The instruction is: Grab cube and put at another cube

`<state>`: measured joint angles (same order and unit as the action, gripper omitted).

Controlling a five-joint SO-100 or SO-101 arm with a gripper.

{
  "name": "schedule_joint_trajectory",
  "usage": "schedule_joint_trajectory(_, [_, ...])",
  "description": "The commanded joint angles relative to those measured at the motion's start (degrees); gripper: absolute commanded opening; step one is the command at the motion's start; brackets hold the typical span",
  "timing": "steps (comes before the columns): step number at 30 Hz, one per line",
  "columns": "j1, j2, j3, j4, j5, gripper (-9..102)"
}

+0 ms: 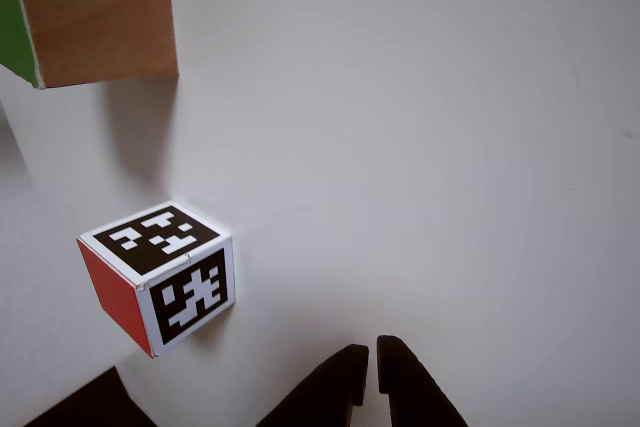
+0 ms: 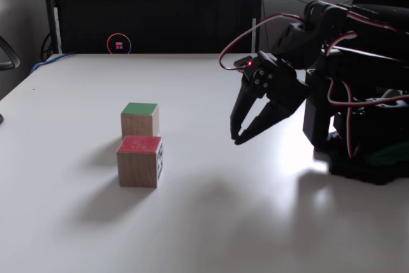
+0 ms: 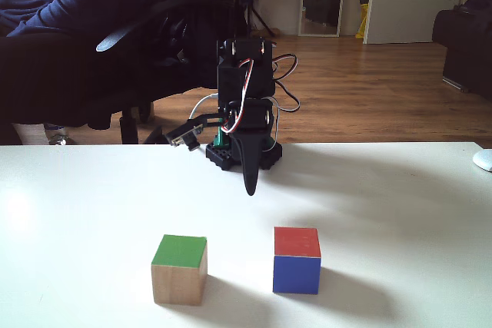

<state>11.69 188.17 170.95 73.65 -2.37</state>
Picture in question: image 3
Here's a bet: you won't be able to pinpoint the wooden cube with green face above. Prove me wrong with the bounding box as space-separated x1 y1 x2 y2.
151 234 209 306

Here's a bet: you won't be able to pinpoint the red and blue cube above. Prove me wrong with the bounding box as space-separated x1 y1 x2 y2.
272 226 322 296

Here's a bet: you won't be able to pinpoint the green clamp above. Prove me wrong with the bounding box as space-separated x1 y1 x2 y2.
213 125 232 149

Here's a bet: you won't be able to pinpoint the black stand legs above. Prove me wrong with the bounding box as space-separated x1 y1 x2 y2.
245 0 276 38

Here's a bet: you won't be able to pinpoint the black office chair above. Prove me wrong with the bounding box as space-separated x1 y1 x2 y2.
87 0 274 145

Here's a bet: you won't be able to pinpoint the yellow bag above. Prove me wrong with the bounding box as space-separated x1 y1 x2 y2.
354 0 374 40

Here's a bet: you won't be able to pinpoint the person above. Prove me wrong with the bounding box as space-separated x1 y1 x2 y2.
0 0 155 147

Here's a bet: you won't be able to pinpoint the dark sofa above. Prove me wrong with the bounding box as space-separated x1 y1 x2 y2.
431 0 492 101

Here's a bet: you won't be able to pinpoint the white computer mouse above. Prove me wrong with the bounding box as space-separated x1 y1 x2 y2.
472 148 492 173

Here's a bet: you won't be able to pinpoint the red white black servo wire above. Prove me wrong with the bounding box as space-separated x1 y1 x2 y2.
225 58 256 136

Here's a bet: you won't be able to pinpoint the black grey wire loop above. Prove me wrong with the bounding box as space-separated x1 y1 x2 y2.
270 52 301 114

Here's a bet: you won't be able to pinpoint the small black camera module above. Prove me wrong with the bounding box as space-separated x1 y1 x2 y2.
165 119 204 151

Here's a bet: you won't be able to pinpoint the white usb cable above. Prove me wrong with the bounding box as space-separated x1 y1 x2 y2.
188 92 221 122

